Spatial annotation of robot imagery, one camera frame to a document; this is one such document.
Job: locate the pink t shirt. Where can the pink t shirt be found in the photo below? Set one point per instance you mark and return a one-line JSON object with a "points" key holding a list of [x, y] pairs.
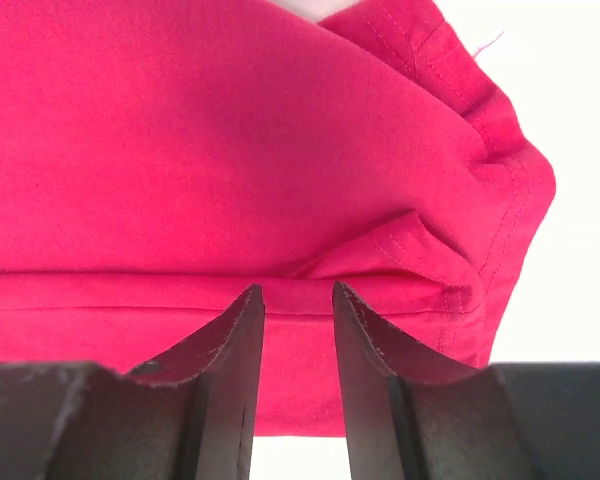
{"points": [[158, 157]]}

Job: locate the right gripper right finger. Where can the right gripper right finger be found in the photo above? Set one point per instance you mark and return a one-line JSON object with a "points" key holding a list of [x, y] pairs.
{"points": [[413, 413]]}

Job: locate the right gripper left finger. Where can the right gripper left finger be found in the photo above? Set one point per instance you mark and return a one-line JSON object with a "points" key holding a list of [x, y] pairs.
{"points": [[187, 413]]}

